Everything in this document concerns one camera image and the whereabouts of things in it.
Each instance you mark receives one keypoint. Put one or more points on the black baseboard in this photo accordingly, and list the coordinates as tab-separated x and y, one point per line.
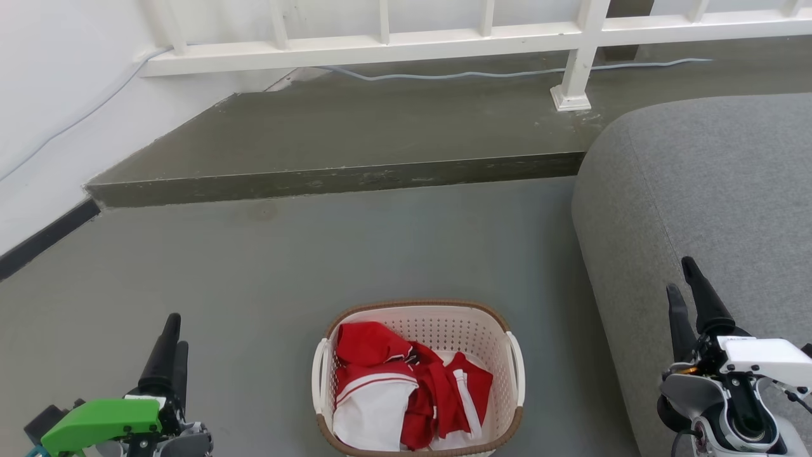
44	238

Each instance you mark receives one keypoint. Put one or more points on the red jersey white stripes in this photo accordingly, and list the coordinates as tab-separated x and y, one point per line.
368	346

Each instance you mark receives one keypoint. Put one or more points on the white railing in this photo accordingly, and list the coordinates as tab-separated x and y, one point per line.
380	46

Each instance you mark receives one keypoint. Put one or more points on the grey concrete step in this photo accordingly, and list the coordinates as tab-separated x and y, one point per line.
355	133

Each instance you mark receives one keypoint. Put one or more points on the white laundry basket brown rim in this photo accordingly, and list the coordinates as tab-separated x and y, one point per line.
444	327

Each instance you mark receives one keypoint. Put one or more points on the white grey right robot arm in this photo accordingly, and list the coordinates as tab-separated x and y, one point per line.
704	397

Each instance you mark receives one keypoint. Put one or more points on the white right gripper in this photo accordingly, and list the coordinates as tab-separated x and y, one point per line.
771	358

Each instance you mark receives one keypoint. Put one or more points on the red shorts white stripe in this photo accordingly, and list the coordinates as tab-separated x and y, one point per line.
444	393

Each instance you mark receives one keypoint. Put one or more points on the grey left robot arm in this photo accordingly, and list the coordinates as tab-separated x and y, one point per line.
190	441

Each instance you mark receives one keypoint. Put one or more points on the grey fabric sofa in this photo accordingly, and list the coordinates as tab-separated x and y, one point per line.
698	184

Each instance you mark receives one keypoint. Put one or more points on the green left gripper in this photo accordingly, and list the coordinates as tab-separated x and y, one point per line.
104	420

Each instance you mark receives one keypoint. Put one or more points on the white garment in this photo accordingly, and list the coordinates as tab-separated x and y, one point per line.
371	412

